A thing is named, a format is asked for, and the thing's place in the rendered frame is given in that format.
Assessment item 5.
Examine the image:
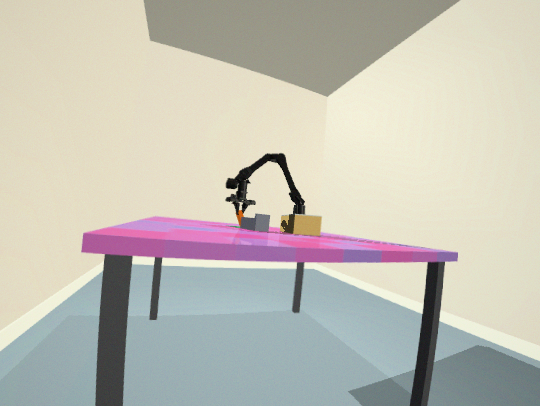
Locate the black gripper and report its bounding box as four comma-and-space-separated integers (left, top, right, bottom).
225, 189, 256, 215

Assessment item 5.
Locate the orange l-shaped part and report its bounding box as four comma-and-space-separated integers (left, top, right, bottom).
236, 210, 244, 226

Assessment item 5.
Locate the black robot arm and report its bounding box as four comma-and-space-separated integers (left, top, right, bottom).
225, 153, 305, 215

